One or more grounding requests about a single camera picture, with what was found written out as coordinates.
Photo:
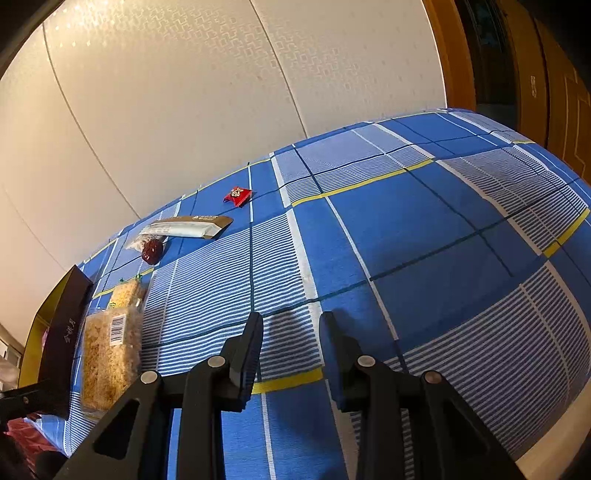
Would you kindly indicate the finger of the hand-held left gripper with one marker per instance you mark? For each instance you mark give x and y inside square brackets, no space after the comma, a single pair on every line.
[21,399]

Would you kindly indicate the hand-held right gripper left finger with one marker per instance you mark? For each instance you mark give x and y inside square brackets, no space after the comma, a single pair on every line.
[253,364]

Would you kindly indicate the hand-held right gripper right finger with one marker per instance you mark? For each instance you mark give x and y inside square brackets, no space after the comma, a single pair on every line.
[331,364]

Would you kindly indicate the dark box with gold interior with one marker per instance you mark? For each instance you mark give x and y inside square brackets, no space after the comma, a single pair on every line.
[60,332]

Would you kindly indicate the clear rice cracker stick packet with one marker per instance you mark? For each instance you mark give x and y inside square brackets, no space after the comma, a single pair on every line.
[111,369]

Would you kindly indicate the wafer packet with green ends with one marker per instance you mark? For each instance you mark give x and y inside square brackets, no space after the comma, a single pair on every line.
[125,295]

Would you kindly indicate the red date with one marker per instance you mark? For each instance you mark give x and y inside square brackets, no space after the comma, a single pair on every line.
[151,251]

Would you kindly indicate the long white and brown sachet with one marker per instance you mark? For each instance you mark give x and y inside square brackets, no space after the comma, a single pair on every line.
[184,228]

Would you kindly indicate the small red candy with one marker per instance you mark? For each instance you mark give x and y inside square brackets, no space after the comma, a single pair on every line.
[238,196]

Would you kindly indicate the red cloth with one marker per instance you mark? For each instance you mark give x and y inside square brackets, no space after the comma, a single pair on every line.
[25,434]

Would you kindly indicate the wooden door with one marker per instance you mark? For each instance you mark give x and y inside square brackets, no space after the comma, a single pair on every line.
[554,92]

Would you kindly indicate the wooden door frame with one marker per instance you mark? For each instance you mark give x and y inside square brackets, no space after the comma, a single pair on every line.
[450,55]

